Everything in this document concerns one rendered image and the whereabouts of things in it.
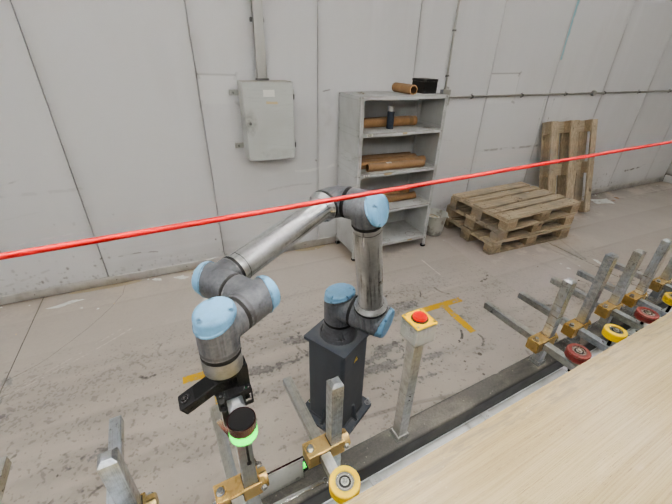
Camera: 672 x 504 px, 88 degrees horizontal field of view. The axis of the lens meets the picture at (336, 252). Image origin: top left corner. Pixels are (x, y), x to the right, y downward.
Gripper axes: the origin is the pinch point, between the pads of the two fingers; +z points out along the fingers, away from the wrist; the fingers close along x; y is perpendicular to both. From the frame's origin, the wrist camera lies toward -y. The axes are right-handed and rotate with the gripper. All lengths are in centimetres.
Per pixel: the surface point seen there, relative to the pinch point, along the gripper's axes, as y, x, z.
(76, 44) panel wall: -28, 259, -87
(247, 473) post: 2.1, -9.3, 8.6
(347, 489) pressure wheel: 23.1, -23.3, 10.8
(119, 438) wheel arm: -25.3, 12.6, 5.0
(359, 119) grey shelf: 161, 202, -37
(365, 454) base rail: 39, -8, 31
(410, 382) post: 53, -9, 2
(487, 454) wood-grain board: 62, -33, 11
